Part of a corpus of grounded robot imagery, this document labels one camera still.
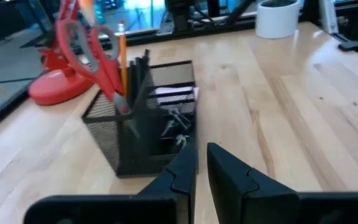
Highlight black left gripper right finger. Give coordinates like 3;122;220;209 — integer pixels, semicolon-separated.
206;142;301;224

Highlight red desk lamp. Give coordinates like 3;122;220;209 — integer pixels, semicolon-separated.
27;0;112;106

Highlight white plant pot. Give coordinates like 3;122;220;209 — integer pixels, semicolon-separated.
255;0;302;40

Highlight white printed board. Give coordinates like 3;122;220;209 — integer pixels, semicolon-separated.
318;0;339;35

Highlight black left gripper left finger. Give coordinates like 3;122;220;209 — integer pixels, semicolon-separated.
136;144;199;224

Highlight black marker pen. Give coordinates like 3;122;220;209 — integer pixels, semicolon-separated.
126;60;138;108

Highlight black mesh desk organizer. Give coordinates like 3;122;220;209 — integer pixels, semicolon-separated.
81;59;200;179

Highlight red grey handled scissors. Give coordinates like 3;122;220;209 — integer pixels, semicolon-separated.
54;17;134;114

